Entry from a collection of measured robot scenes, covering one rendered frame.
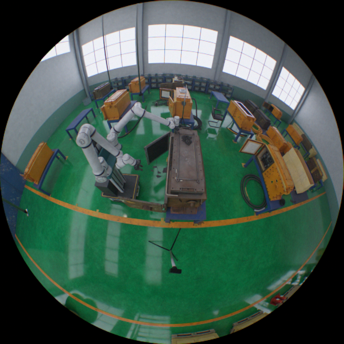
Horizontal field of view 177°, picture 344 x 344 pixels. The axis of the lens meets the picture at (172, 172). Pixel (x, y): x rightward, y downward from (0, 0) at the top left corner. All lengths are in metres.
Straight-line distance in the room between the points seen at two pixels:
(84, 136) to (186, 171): 1.31
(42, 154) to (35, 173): 0.76
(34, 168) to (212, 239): 6.07
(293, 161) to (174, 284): 6.69
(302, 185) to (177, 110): 6.24
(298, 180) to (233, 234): 4.37
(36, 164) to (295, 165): 10.68
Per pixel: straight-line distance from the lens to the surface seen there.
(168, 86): 6.49
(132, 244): 2.83
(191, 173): 1.59
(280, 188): 3.16
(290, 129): 10.13
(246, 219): 3.51
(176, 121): 1.89
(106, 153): 1.89
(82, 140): 1.03
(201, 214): 2.19
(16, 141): 8.85
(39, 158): 5.15
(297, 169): 6.46
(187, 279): 3.00
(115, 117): 4.58
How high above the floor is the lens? 2.69
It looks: 59 degrees down
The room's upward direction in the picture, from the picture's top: 5 degrees clockwise
